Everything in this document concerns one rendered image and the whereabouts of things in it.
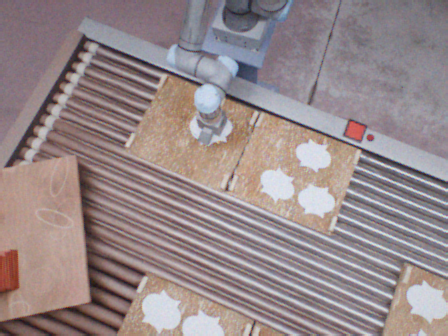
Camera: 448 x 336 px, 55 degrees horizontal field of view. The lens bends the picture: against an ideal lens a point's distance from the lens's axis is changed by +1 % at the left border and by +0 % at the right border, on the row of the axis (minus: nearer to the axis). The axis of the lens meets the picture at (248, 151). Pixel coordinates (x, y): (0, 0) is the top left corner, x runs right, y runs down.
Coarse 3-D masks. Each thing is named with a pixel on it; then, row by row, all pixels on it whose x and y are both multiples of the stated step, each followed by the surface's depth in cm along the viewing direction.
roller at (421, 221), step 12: (72, 72) 173; (84, 84) 171; (96, 84) 171; (108, 96) 171; (120, 96) 169; (144, 108) 168; (348, 192) 160; (360, 192) 160; (372, 204) 160; (384, 204) 159; (396, 216) 159; (408, 216) 158; (420, 216) 158; (432, 228) 157; (444, 228) 157
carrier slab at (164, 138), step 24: (168, 96) 168; (192, 96) 168; (144, 120) 165; (168, 120) 165; (240, 120) 165; (144, 144) 163; (168, 144) 163; (192, 144) 163; (216, 144) 163; (240, 144) 163; (168, 168) 160; (192, 168) 160; (216, 168) 160
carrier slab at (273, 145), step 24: (264, 120) 166; (264, 144) 163; (288, 144) 163; (336, 144) 163; (240, 168) 160; (264, 168) 160; (288, 168) 161; (336, 168) 161; (240, 192) 158; (336, 192) 158; (288, 216) 156; (312, 216) 156; (336, 216) 156
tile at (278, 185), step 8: (280, 168) 159; (264, 176) 158; (272, 176) 159; (280, 176) 159; (264, 184) 158; (272, 184) 158; (280, 184) 158; (288, 184) 158; (264, 192) 157; (272, 192) 157; (280, 192) 157; (288, 192) 157
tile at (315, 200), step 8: (304, 192) 157; (312, 192) 157; (320, 192) 157; (304, 200) 156; (312, 200) 156; (320, 200) 156; (328, 200) 156; (312, 208) 155; (320, 208) 155; (328, 208) 156; (320, 216) 155
